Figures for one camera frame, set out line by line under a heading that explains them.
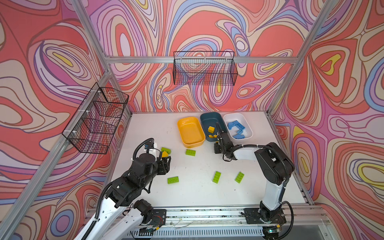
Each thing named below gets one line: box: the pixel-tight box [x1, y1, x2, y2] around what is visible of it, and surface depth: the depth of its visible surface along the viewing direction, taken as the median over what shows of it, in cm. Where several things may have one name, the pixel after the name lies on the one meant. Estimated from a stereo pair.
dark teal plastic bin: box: [200, 112, 228, 142], surface depth 113 cm
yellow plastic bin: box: [177, 117, 206, 149], surface depth 107 cm
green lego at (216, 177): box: [212, 171, 222, 184], surface depth 87 cm
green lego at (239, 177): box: [234, 171, 245, 184], surface depth 88 cm
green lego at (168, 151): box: [161, 147, 172, 155], surface depth 98 cm
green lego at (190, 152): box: [185, 149, 197, 157], surface depth 98 cm
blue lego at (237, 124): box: [227, 120, 246, 133], surface depth 110 cm
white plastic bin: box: [223, 112, 253, 140], surface depth 110 cm
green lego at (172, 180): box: [167, 176, 179, 184], surface depth 88 cm
